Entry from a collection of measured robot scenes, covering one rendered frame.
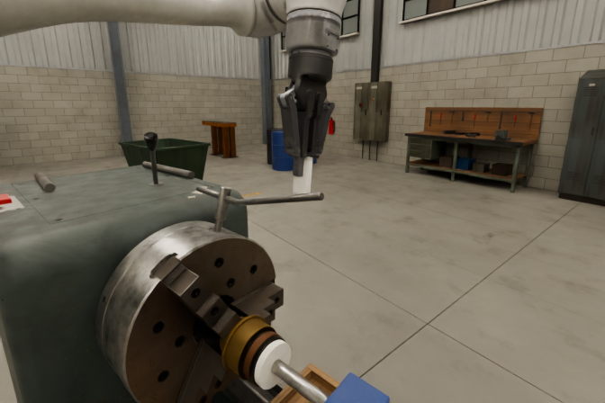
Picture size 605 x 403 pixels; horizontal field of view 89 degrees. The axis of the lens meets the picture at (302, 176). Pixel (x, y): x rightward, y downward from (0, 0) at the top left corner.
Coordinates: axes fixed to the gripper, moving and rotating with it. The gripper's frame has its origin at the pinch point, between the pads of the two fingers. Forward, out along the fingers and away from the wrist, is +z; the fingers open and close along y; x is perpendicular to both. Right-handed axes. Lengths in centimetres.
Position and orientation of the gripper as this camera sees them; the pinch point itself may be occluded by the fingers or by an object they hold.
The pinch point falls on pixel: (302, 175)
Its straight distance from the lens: 54.3
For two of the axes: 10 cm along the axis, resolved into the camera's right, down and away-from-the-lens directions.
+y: 6.5, -0.6, 7.6
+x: -7.6, -1.5, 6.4
